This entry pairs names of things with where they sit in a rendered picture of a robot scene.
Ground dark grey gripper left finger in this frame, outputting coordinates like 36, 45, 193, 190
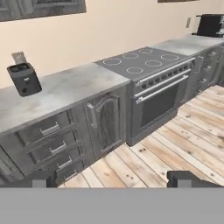
0, 170, 58, 188

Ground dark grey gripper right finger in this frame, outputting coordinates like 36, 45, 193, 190
166, 170, 224, 188

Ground grey drawer front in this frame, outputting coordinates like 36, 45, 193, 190
17, 109, 74, 146
43, 145, 86, 182
28, 129, 81, 164

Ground grey oven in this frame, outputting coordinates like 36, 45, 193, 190
126, 57, 197, 147

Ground grey cupboard door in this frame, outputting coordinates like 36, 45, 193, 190
84, 94, 126, 160

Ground black toaster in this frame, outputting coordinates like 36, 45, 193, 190
6, 61, 43, 97

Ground grey run of base cupboards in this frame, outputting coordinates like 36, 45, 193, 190
185, 43, 224, 102

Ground grey hob with white rings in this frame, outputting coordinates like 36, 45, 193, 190
94, 46, 196, 83

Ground black countertop appliance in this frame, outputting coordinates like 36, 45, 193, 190
191, 13, 224, 39

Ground silver drawer handle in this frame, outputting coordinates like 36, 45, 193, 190
48, 140, 68, 155
56, 156, 74, 171
39, 121, 61, 137

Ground silver cupboard door handle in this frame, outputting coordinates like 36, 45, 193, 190
86, 102, 99, 129

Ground silver oven door handle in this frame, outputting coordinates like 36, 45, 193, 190
136, 74, 190, 105

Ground grey wall cupboards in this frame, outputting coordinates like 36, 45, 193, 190
0, 0, 88, 23

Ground dark wall cupboard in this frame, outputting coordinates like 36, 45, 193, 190
157, 0, 201, 4

